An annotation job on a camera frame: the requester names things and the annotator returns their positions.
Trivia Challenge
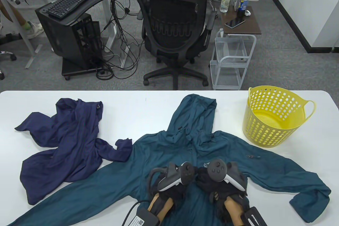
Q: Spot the person's right hand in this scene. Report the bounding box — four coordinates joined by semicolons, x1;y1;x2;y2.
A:
195;161;248;222

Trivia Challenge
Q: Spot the person's left hand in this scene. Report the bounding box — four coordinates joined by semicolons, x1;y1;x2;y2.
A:
150;162;196;212

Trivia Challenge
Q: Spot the teal zipper clothes jacket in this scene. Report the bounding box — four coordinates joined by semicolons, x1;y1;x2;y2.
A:
5;94;331;226

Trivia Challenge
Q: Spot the navy blue clothes jacket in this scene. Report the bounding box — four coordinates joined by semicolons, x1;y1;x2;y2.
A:
15;98;133;206

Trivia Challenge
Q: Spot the person's left forearm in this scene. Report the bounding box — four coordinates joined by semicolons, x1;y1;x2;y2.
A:
147;193;175;222

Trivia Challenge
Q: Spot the person's right forearm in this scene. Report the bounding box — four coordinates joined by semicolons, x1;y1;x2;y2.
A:
224;198;247;226

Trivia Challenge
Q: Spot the grey right hand controller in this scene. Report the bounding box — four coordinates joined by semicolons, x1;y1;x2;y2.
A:
207;159;247;191

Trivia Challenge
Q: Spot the yellow perforated plastic basket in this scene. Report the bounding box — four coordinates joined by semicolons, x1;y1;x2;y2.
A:
242;86;316;148

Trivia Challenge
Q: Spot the black mesh office chair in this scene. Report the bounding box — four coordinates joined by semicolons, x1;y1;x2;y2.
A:
133;0;217;90

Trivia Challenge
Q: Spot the black rolling computer platform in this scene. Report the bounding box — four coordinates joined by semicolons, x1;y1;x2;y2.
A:
61;58;106;80

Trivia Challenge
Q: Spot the black smartphone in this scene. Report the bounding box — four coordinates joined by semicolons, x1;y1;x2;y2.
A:
225;18;246;29

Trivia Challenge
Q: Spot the brown side table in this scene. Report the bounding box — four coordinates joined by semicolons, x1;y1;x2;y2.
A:
221;6;262;35

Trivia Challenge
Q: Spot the blue cap soda bottle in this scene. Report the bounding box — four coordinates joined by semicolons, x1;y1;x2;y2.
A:
237;0;251;17

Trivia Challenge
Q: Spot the black computer tower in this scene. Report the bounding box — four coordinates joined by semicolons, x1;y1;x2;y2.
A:
35;6;102;70

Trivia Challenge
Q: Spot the chrome chair base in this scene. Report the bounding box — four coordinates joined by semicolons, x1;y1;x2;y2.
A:
0;50;17;80

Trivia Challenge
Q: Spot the black keyboard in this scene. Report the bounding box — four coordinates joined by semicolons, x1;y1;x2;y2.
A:
47;0;96;20

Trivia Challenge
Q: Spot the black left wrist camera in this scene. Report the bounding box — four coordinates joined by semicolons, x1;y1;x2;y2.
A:
121;201;160;226

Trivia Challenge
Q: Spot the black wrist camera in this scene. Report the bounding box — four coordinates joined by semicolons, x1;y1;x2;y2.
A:
121;201;160;226
241;206;268;226

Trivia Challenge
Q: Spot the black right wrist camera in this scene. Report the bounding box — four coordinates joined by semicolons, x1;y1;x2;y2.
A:
241;206;268;226

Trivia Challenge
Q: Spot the tangle of black cables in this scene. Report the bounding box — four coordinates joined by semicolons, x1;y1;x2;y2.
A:
95;0;145;81

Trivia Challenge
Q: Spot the white wire rolling cart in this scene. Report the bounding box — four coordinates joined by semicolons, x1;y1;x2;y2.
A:
210;29;257;90

